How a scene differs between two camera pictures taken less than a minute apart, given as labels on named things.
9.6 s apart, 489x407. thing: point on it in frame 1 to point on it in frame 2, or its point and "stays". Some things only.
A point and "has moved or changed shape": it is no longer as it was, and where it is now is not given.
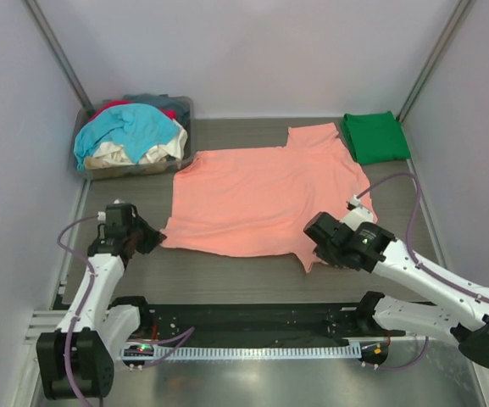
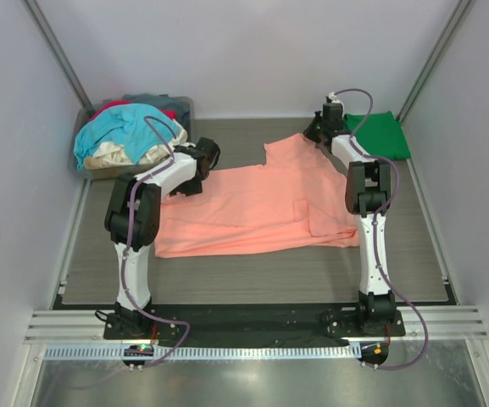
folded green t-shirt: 374,137 stays
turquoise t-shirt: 136,126 stays
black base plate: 259,325 stays
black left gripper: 153,237 to 187,191
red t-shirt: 113,103 stays
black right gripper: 323,253 to 308,132
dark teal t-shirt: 181,105 stays
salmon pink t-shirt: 259,201 has moved or changed shape
